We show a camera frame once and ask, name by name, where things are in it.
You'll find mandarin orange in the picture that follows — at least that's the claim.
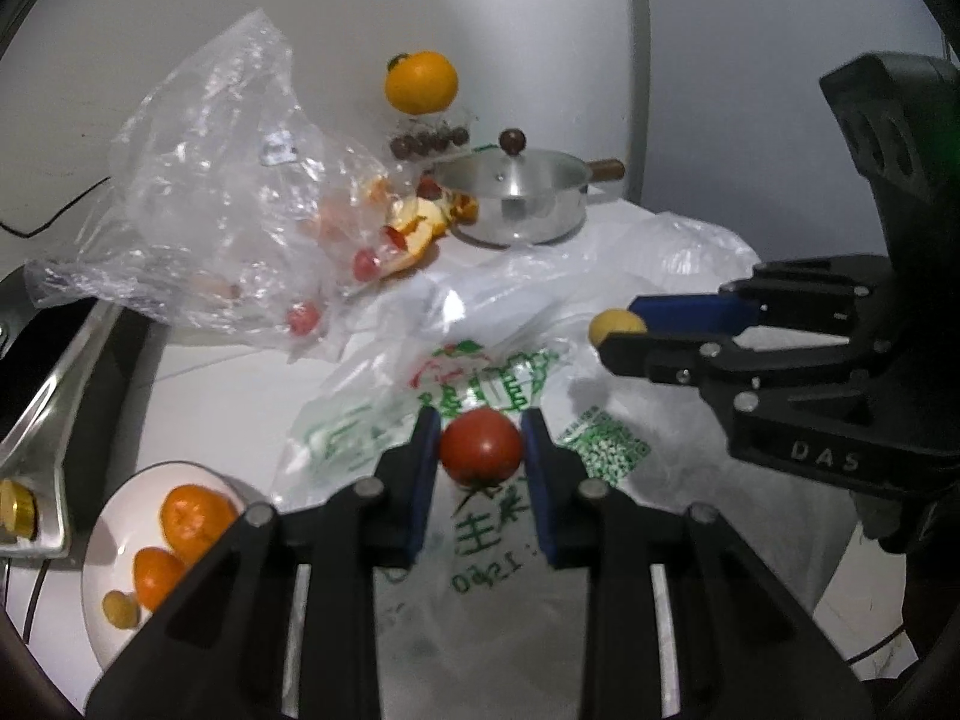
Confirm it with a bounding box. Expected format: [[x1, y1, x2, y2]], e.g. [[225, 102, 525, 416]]
[[133, 546, 187, 613], [160, 484, 238, 567]]

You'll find small yellow fruit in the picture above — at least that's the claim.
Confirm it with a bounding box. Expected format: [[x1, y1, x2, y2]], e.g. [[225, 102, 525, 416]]
[[587, 309, 647, 348]]

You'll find red cherry tomato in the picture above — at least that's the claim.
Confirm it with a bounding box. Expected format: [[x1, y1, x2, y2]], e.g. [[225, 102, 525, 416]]
[[438, 406, 524, 488]]

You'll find clear box of dark fruits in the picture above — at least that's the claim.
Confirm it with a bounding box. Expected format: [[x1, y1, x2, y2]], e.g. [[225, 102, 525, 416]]
[[387, 107, 475, 163]]

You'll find yellow fruit on plate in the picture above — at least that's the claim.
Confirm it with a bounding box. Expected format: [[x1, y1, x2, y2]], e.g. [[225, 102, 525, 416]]
[[101, 590, 140, 631]]

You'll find white round plate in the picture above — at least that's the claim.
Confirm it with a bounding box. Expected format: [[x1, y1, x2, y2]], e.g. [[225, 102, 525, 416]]
[[79, 460, 249, 673]]

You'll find white printed plastic bag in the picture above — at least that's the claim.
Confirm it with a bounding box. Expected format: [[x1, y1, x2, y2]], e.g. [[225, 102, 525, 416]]
[[270, 205, 854, 718]]

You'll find small steel pot with lid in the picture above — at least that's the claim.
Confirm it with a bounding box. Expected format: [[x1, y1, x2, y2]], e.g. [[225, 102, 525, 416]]
[[431, 128, 626, 247]]

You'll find steel induction cooker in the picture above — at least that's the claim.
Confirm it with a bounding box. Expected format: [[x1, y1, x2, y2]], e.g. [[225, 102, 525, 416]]
[[2, 268, 151, 559]]

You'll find orange peel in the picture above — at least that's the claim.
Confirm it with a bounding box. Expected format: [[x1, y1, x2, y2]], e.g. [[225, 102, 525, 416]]
[[366, 172, 480, 277]]

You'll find large orange on stand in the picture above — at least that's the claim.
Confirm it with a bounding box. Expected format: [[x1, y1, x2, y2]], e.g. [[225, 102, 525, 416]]
[[384, 50, 459, 117]]

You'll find clear plastic bag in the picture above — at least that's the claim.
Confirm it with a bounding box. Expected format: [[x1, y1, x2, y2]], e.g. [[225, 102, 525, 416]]
[[26, 10, 418, 358]]

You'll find black power cable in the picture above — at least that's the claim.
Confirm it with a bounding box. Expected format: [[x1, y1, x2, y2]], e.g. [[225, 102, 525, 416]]
[[0, 174, 113, 239]]

